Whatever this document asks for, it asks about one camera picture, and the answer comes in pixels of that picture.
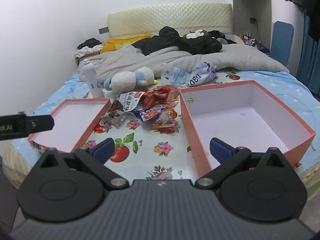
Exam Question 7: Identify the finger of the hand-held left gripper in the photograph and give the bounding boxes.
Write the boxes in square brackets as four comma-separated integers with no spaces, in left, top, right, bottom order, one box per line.
[27,114,55,133]

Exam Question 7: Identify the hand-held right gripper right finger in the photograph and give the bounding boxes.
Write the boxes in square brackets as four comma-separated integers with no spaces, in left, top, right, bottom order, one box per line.
[195,137,287,190]

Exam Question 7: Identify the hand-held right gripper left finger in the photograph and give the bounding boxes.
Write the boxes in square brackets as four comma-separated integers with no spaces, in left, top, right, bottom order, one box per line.
[37,137,130,190]

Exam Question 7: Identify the shallow pink box lid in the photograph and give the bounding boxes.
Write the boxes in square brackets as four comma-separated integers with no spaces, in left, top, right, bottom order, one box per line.
[27,98,111,153]

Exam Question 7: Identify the deep pink cardboard box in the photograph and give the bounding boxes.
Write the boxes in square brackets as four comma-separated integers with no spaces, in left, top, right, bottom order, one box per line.
[179,80,316,178]

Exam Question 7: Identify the pile of snack packets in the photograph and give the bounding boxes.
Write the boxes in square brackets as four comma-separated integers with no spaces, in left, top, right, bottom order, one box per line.
[100,85,181,134]

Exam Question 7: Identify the floral tablecloth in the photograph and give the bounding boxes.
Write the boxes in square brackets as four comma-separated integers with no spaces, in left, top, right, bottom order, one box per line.
[11,71,320,188]

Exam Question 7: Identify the white spray bottle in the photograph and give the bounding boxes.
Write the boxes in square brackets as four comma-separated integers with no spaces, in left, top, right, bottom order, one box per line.
[82,59,104,98]

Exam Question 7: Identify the brown cardboard box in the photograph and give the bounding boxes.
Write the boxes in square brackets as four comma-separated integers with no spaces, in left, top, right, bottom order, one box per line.
[75,51,103,67]

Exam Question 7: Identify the white and blue plush toy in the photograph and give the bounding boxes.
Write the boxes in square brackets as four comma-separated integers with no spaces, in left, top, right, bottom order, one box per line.
[104,67,159,91]

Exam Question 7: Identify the crumpled blue white plastic bag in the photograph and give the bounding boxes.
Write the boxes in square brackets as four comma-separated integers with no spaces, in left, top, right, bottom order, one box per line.
[186,62,217,87]

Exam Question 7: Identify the light blue bedsheet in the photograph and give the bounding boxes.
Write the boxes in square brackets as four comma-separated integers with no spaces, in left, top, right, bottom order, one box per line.
[34,70,320,140]

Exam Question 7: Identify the pile of folded clothes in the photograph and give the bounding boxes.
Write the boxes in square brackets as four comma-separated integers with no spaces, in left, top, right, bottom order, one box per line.
[77,38,104,57]

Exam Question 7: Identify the grey blanket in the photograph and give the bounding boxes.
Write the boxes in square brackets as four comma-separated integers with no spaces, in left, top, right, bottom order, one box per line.
[77,44,290,82]

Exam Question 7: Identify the row of small bottles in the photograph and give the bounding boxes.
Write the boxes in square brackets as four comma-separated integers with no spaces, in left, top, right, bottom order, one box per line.
[240,32,257,46]

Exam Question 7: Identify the black clothes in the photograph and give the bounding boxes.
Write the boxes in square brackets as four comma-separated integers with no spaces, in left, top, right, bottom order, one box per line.
[131,26,223,55]

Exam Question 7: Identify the blue padded chair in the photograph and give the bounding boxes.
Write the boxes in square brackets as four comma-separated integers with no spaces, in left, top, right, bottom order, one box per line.
[269,21,295,67]

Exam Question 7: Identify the blue curtain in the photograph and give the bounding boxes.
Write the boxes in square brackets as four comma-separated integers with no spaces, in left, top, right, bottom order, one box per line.
[296,12,320,94]

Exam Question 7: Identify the cream quilted headboard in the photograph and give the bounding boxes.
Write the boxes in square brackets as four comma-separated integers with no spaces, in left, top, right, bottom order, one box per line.
[107,3,232,39]

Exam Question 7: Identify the white cabinet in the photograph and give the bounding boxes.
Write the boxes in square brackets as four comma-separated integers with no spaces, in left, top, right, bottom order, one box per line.
[231,0,292,49]

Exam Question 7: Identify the dark hanging clothes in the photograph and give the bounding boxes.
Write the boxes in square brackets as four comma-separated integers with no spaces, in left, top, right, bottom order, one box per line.
[290,0,320,43]

